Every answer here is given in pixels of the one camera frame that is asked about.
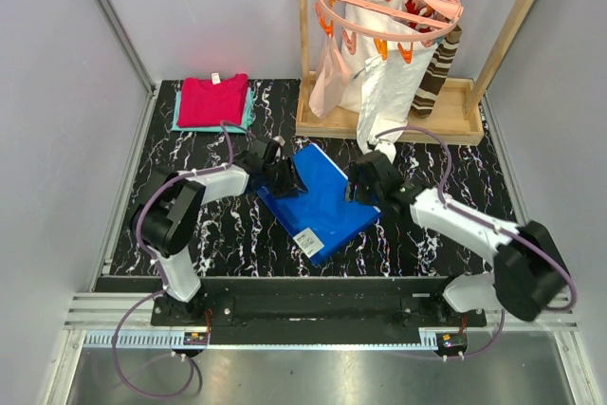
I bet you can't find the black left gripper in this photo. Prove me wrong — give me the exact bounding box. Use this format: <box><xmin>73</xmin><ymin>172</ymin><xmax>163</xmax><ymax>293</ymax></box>
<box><xmin>263</xmin><ymin>156</ymin><xmax>307</xmax><ymax>200</ymax></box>

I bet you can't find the blue file folder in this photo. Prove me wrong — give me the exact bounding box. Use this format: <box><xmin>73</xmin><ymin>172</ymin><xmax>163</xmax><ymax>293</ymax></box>
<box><xmin>257</xmin><ymin>144</ymin><xmax>381</xmax><ymax>266</ymax></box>

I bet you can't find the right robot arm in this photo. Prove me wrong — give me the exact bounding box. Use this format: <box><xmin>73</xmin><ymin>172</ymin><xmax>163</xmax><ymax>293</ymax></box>
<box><xmin>345</xmin><ymin>151</ymin><xmax>571</xmax><ymax>326</ymax></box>

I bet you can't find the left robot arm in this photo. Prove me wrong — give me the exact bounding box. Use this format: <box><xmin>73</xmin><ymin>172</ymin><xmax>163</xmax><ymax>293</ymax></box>
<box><xmin>128</xmin><ymin>139</ymin><xmax>308</xmax><ymax>325</ymax></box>

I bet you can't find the teal shirt folded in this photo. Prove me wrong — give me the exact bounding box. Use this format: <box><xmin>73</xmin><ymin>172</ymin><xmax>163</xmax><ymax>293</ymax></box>
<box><xmin>171</xmin><ymin>88</ymin><xmax>255</xmax><ymax>134</ymax></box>

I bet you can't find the brown striped sock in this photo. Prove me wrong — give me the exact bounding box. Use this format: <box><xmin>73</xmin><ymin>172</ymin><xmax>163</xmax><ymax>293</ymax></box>
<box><xmin>411</xmin><ymin>26</ymin><xmax>463</xmax><ymax>119</ymax></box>

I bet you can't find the pale pink hanging cloth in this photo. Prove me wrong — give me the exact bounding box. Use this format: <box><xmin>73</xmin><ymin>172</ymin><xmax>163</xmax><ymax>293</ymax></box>
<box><xmin>309</xmin><ymin>38</ymin><xmax>352</xmax><ymax>119</ymax></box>

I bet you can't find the pink shirt folded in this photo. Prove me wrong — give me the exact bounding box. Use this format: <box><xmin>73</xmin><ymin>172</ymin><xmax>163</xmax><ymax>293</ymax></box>
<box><xmin>177</xmin><ymin>74</ymin><xmax>248</xmax><ymax>128</ymax></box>

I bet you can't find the wooden rack tray base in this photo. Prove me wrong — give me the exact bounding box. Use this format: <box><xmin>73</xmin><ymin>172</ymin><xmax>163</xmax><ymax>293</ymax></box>
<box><xmin>294</xmin><ymin>0</ymin><xmax>565</xmax><ymax>146</ymax></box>

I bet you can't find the large white hanging towel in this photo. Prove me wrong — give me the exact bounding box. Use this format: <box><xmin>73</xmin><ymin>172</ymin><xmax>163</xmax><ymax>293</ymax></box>
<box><xmin>339</xmin><ymin>0</ymin><xmax>443</xmax><ymax>121</ymax></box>

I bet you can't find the pink round clip hanger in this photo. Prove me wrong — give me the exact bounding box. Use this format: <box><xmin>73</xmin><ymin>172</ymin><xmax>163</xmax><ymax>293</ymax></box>
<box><xmin>314</xmin><ymin>0</ymin><xmax>464</xmax><ymax>64</ymax></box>

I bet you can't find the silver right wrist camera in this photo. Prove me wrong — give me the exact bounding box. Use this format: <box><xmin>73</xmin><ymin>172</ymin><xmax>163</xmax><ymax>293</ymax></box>
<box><xmin>367</xmin><ymin>139</ymin><xmax>396</xmax><ymax>163</ymax></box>

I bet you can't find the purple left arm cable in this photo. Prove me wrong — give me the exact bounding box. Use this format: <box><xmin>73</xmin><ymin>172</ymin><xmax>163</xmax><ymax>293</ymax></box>
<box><xmin>111</xmin><ymin>120</ymin><xmax>248</xmax><ymax>397</ymax></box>

